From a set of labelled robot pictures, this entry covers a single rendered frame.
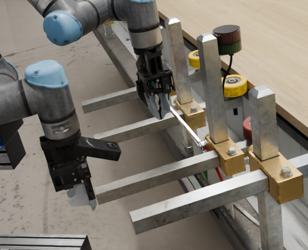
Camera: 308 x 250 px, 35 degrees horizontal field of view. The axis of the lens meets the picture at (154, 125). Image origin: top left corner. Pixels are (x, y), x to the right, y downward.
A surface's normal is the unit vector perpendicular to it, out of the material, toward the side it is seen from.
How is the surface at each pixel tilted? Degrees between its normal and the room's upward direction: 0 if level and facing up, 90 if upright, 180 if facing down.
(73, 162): 0
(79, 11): 53
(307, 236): 0
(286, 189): 90
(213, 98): 90
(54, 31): 90
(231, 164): 90
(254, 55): 0
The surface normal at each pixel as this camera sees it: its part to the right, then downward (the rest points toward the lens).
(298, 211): -0.17, -0.86
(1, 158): -0.21, 0.51
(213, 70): 0.28, 0.43
